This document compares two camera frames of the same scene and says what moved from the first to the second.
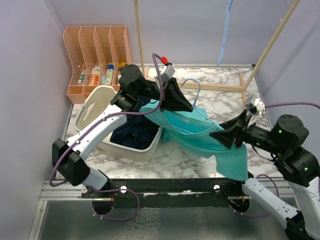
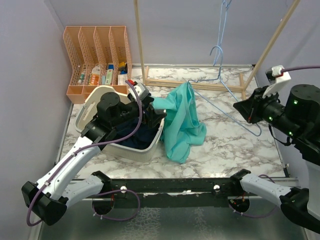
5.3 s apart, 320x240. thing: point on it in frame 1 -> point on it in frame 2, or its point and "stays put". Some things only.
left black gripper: x=173 y=98 -> x=154 y=116
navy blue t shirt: x=137 y=132 stays put
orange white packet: x=94 y=77 stays put
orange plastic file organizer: x=96 y=54 stays put
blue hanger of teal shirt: x=194 y=106 -> x=219 y=77
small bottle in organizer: x=81 y=78 stays put
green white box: x=109 y=79 stays put
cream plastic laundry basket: x=98 y=99 stays put
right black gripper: x=230 y=128 -> x=249 y=107
